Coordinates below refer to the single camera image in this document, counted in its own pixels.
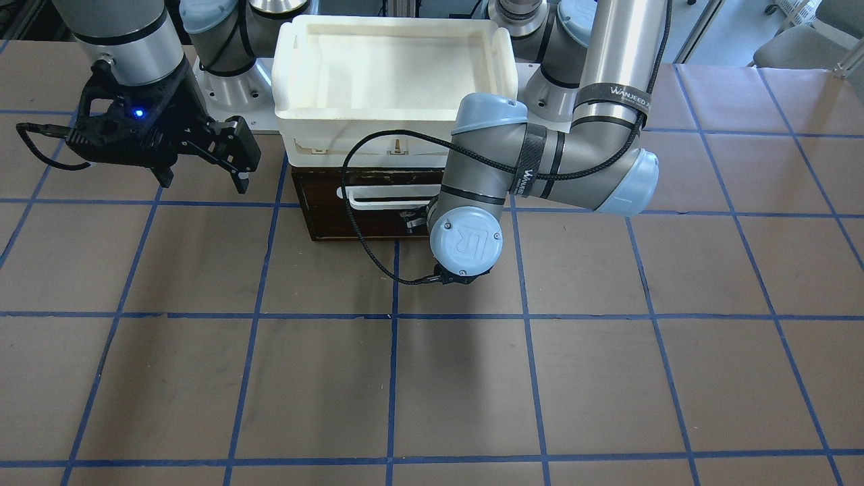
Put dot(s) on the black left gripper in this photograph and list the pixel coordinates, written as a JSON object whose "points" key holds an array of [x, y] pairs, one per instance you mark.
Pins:
{"points": [[410, 221]]}

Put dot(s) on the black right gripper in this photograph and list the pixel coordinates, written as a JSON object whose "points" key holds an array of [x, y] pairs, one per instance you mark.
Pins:
{"points": [[184, 108]]}

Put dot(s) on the light wooden drawer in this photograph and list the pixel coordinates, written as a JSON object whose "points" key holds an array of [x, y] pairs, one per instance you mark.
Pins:
{"points": [[325, 214]]}

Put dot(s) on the white drawer handle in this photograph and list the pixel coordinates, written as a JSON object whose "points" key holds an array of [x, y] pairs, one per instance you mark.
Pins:
{"points": [[388, 197]]}

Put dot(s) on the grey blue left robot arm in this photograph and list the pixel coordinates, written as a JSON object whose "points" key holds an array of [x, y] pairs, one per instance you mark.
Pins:
{"points": [[572, 137]]}

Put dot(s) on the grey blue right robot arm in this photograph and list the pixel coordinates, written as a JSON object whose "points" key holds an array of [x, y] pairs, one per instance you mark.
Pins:
{"points": [[136, 38]]}

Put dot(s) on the white plastic tray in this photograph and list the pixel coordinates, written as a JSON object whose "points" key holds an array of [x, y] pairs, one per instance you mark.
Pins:
{"points": [[337, 79]]}

